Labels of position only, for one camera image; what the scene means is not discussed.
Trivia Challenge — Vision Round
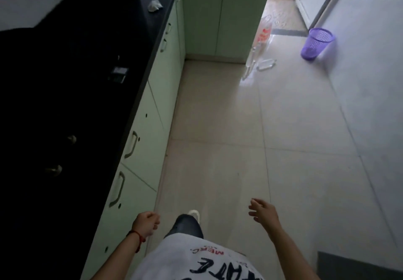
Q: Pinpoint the person's left hand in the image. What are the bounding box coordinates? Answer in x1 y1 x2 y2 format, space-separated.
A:
132 211 161 239

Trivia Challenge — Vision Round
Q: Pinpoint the person's right hand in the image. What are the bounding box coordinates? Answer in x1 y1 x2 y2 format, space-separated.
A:
248 198 281 237

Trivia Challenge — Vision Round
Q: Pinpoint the person's right forearm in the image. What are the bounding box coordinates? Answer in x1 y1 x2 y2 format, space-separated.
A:
267 224 321 280

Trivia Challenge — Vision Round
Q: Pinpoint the dark jeans leg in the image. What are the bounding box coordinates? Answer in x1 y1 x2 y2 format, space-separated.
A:
164 214 204 239

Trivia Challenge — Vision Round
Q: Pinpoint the white printed t-shirt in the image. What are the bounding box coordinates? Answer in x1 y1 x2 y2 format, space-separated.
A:
131 233 265 280

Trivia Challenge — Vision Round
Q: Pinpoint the long light green cabinet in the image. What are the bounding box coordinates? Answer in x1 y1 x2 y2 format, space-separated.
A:
80 0 186 280

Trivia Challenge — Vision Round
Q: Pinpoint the dark grey floor mat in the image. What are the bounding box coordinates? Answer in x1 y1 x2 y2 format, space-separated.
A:
316 251 403 280

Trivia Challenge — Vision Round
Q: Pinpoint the clear plastic bottle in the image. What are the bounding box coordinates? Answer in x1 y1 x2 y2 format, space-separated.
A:
256 58 277 72
245 46 257 69

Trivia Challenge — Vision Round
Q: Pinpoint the small dark box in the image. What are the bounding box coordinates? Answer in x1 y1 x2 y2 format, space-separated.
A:
110 66 130 84

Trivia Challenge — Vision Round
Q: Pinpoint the purple mesh wastebasket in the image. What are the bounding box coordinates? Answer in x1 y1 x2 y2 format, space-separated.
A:
300 27 335 61

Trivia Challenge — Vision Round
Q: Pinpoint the clear plastic bag red print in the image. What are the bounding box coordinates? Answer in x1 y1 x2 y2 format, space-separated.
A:
255 15 274 47

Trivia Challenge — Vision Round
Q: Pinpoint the two-door light green cabinet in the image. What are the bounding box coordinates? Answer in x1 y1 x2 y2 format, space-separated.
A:
182 0 274 64

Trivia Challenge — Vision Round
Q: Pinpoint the red string bracelet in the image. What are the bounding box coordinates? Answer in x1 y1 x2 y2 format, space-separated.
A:
127 230 147 253

